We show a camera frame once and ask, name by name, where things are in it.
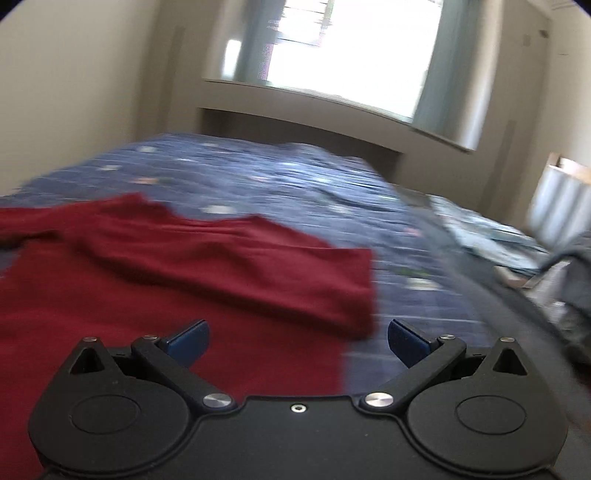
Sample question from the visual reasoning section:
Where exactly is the dark grey cloth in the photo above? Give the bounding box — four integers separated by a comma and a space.
538, 226, 591, 367

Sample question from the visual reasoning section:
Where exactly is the blue checked floral bedspread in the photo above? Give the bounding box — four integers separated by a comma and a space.
0, 133, 513, 398

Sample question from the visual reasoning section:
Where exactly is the beige window ledge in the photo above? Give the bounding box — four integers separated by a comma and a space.
198, 76, 478, 153

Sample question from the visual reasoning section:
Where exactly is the padded grey headboard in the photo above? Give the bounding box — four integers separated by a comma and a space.
526, 154, 591, 252

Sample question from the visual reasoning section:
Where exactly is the teal curtain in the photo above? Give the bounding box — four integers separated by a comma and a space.
411, 0, 481, 127
233, 0, 287, 86

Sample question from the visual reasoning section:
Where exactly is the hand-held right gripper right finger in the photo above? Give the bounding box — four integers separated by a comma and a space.
359, 318, 528, 412

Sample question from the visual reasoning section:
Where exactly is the light blue patterned cloth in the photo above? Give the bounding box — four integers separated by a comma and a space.
427, 194, 551, 278

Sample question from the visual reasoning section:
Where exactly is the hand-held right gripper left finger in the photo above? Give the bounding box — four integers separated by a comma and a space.
68, 319, 234, 412

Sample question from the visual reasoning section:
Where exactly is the dark red shirt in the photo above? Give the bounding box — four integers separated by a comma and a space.
0, 193, 377, 480

